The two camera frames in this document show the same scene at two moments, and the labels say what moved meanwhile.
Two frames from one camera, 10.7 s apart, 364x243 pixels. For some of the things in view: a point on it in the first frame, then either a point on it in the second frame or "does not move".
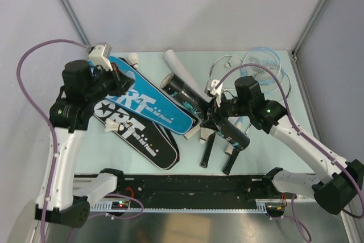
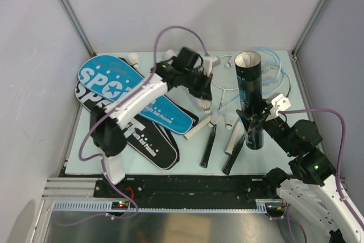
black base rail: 195,190 does not move
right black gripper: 214,111 → 246,118
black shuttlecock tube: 225,126 → 248,68
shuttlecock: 205,133 → 206,104
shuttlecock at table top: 132,60 does not move
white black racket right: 277,88 does not move
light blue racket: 265,63 does not move
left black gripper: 125,82 → 203,91
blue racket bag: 145,98 does not move
